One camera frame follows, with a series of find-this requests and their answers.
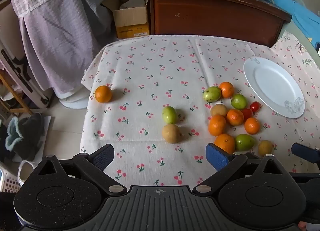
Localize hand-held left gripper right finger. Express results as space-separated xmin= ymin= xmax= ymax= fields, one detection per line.
xmin=194 ymin=142 xmax=292 ymax=196

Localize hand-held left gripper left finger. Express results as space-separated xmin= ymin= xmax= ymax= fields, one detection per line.
xmin=31 ymin=144 xmax=128 ymax=196

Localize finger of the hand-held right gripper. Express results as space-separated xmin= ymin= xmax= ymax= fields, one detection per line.
xmin=291 ymin=142 xmax=320 ymax=165

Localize orange tangerine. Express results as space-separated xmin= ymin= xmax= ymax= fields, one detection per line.
xmin=244 ymin=117 xmax=261 ymax=135
xmin=219 ymin=81 xmax=235 ymax=98
xmin=214 ymin=134 xmax=236 ymax=155
xmin=208 ymin=114 xmax=227 ymax=137
xmin=226 ymin=109 xmax=244 ymax=126

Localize green jujube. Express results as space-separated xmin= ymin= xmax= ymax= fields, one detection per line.
xmin=234 ymin=134 xmax=255 ymax=152
xmin=231 ymin=94 xmax=248 ymax=110
xmin=203 ymin=86 xmax=222 ymax=102
xmin=162 ymin=106 xmax=178 ymax=124

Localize tan round fruit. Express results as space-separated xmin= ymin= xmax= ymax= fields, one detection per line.
xmin=162 ymin=124 xmax=183 ymax=144
xmin=210 ymin=104 xmax=228 ymax=118
xmin=258 ymin=140 xmax=273 ymax=156

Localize large yellowish orange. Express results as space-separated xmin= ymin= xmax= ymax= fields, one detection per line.
xmin=94 ymin=85 xmax=113 ymax=103

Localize white oval plate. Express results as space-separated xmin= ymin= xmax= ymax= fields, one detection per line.
xmin=243 ymin=57 xmax=306 ymax=119

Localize white round stand base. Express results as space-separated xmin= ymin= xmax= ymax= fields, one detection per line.
xmin=59 ymin=91 xmax=88 ymax=110

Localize grey fuzzy boots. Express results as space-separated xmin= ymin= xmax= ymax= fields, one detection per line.
xmin=4 ymin=112 xmax=45 ymax=162

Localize cherry print tablecloth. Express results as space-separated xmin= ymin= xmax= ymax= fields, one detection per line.
xmin=80 ymin=31 xmax=320 ymax=187

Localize white perforated basket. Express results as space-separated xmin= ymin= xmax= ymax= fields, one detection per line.
xmin=0 ymin=165 xmax=22 ymax=194

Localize wooden rack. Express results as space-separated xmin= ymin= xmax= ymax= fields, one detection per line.
xmin=0 ymin=70 xmax=33 ymax=115

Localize white and black board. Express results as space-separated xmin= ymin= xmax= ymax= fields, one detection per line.
xmin=0 ymin=4 xmax=50 ymax=108

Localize lilac waffle cloth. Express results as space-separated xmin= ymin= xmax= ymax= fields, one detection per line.
xmin=19 ymin=0 xmax=100 ymax=98

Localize open cardboard box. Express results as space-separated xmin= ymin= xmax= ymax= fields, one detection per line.
xmin=101 ymin=0 xmax=151 ymax=39

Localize blue patterned bedding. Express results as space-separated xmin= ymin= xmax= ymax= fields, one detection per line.
xmin=258 ymin=0 xmax=320 ymax=47

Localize grey blue cloth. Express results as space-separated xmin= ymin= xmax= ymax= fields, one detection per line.
xmin=77 ymin=0 xmax=118 ymax=40

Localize brown wooden headboard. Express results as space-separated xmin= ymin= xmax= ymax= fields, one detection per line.
xmin=141 ymin=0 xmax=292 ymax=48

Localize white bundle in box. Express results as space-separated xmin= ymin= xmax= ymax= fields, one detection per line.
xmin=119 ymin=0 xmax=146 ymax=10

